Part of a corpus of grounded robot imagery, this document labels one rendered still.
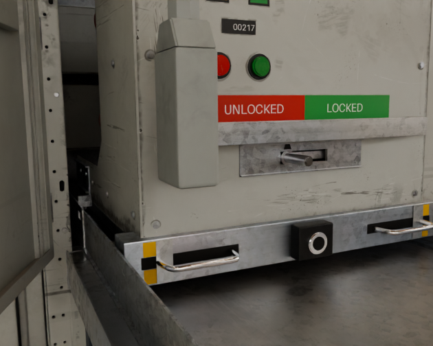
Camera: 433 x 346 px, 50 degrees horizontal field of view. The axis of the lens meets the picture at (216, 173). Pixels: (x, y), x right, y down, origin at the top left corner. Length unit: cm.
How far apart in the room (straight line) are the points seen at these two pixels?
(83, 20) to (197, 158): 102
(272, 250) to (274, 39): 29
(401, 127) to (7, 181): 58
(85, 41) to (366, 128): 96
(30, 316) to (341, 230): 53
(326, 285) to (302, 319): 11
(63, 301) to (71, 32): 83
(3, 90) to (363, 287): 57
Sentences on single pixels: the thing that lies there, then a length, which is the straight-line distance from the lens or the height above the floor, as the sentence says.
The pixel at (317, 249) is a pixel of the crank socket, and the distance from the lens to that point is 68.
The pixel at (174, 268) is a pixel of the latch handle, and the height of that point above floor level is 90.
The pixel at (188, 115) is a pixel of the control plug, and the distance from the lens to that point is 48.
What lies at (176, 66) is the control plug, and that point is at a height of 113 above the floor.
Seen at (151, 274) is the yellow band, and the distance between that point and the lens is 60.
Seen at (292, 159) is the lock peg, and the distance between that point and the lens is 64.
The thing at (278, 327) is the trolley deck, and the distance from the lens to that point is 55.
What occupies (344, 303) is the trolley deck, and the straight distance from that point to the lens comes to 62.
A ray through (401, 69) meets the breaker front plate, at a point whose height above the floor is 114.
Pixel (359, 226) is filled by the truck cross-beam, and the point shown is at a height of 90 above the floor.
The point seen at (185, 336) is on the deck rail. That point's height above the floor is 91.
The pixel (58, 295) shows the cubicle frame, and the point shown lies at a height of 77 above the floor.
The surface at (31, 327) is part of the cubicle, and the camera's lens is 88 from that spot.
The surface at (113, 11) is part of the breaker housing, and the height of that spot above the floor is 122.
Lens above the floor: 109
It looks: 8 degrees down
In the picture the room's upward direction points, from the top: 1 degrees counter-clockwise
